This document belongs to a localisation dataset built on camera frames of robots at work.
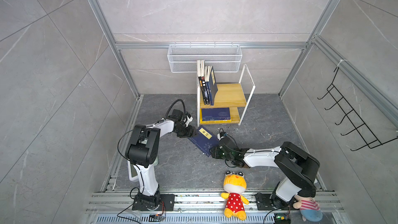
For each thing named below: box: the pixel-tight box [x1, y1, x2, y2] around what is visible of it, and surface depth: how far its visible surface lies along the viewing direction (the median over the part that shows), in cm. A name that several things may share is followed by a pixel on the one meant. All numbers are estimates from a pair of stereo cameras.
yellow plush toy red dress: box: [220, 170, 250, 221], surface depth 73 cm
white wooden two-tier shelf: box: [196, 64, 256, 128], surface depth 95 cm
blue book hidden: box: [201, 107, 231, 122], surface depth 99 cm
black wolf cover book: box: [201, 61, 210, 105], surface depth 80 cm
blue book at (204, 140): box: [187, 125, 220, 158], surface depth 97 cm
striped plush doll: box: [292, 194, 323, 222], surface depth 69 cm
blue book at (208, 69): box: [204, 65, 214, 106], surface depth 80 cm
